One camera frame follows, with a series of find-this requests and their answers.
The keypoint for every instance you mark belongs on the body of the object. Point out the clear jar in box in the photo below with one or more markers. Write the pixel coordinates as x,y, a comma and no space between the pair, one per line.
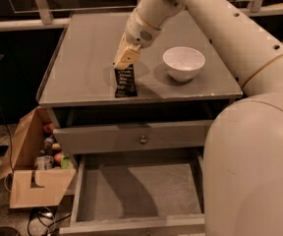
44,162

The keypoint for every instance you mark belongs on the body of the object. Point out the metal drawer knob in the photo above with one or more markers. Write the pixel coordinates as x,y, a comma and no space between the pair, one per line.
143,140

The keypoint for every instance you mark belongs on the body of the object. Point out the grey open middle drawer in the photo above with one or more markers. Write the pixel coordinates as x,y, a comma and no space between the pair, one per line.
139,193

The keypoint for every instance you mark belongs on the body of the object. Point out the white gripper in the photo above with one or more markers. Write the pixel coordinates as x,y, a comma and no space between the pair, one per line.
138,30

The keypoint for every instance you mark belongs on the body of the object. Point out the red apple in box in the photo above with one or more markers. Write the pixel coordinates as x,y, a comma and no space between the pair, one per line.
58,158

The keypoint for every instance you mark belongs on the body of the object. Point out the grey top drawer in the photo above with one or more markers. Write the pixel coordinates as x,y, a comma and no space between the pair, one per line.
126,137

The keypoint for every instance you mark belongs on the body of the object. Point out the green packet in box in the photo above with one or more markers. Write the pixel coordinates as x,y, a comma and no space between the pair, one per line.
66,162

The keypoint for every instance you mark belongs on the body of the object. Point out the grey drawer cabinet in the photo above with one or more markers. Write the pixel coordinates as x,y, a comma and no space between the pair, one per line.
79,89

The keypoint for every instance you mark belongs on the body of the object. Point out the white ceramic bowl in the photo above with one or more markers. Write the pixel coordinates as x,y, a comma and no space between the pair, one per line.
183,63

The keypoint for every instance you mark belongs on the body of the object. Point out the dark bottle in box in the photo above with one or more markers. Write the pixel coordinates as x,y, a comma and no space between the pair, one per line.
47,145

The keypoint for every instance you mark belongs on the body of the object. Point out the metal window railing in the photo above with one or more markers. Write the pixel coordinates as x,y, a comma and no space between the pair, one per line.
49,7

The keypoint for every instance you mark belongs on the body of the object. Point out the black rxbar chocolate wrapper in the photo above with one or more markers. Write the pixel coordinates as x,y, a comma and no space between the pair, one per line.
125,80

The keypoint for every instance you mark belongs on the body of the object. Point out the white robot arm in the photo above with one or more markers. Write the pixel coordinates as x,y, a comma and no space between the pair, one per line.
243,151

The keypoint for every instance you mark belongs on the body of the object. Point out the cardboard box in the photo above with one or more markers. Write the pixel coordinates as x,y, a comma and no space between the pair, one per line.
31,187

